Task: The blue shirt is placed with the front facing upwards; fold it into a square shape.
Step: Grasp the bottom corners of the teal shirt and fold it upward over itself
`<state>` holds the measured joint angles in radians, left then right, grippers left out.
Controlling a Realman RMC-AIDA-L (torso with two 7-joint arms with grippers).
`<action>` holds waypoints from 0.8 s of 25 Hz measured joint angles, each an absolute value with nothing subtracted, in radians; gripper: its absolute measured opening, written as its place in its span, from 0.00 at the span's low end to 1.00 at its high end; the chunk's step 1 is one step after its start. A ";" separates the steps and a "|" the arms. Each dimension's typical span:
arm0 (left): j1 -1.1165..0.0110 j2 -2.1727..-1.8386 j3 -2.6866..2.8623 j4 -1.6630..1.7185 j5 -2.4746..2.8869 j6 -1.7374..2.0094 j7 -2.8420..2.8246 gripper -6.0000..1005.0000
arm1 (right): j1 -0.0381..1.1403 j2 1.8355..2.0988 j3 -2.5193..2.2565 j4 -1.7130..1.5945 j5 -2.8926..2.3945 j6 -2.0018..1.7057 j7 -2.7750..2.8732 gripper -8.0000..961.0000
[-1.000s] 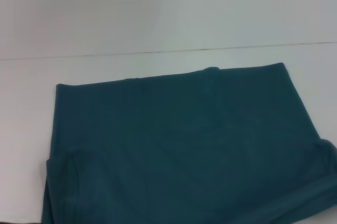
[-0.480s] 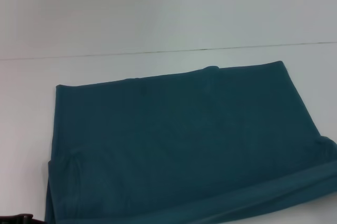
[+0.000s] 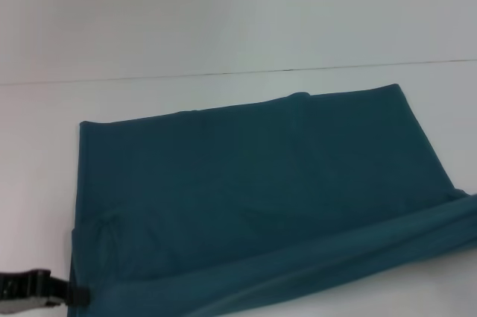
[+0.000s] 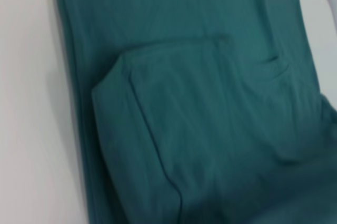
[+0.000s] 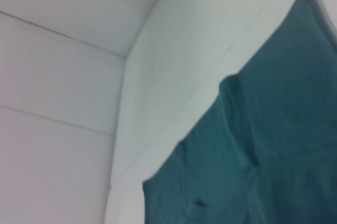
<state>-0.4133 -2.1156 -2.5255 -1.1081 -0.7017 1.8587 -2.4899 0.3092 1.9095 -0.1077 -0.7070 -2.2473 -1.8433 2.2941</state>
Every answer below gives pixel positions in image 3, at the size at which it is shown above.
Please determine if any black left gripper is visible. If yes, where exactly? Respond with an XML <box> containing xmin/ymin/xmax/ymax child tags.
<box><xmin>0</xmin><ymin>268</ymin><xmax>92</xmax><ymax>313</ymax></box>

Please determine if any teal t-shirt with FREE print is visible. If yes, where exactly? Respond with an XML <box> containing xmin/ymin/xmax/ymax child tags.
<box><xmin>66</xmin><ymin>83</ymin><xmax>477</xmax><ymax>317</ymax></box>

